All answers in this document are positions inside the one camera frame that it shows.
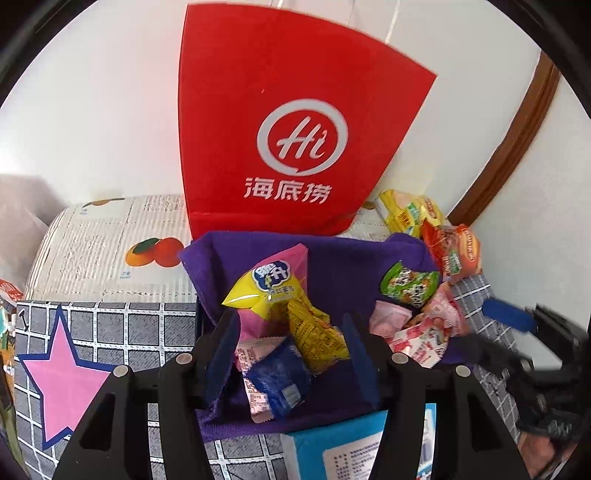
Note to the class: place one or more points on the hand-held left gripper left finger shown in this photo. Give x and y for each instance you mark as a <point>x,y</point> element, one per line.
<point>224,357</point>

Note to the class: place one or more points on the blue tissue box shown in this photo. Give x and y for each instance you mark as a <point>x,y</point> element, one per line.
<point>332,443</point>

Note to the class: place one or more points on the small pink white packet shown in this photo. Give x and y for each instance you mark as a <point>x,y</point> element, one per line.
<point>251,357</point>

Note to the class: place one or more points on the purple cloth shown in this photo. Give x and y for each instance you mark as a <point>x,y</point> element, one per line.
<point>341,267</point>

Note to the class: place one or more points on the red candy packet with figure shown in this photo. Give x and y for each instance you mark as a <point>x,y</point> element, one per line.
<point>420,344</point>

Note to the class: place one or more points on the grey checked tablecloth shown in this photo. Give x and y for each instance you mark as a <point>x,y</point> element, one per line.
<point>138,332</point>

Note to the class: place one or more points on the yellow chips bag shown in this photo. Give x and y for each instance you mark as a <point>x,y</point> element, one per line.
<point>404,210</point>

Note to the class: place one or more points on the pale pink snack packet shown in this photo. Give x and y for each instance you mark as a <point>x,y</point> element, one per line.
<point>390,318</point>

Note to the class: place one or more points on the small blue snack packet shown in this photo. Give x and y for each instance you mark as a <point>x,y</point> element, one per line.
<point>277,383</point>

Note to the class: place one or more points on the yellow pink snack packet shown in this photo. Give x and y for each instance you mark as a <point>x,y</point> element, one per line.
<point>268,286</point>

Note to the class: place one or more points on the brown wooden door frame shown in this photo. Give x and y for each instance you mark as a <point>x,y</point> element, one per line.
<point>512,138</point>

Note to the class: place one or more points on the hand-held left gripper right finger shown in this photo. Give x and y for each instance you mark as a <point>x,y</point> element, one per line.
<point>360,364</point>

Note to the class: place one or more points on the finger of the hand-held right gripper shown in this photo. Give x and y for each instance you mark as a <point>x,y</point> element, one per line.
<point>496,353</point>
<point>508,316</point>

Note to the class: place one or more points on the red paper bag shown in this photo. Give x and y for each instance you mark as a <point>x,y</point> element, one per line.
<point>300,83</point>

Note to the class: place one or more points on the green snack packet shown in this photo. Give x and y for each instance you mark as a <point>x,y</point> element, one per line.
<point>408,281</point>

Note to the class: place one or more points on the orange chips bag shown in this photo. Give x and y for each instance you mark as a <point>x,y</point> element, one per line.
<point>455,254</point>

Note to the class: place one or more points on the yellow triangular snack packet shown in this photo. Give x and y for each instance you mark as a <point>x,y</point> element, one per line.
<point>316,337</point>

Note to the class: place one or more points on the person's right hand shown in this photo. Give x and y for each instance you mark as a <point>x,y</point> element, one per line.
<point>540,454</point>

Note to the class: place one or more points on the white plastic bag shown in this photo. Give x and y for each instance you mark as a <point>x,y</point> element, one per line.
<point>23,217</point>

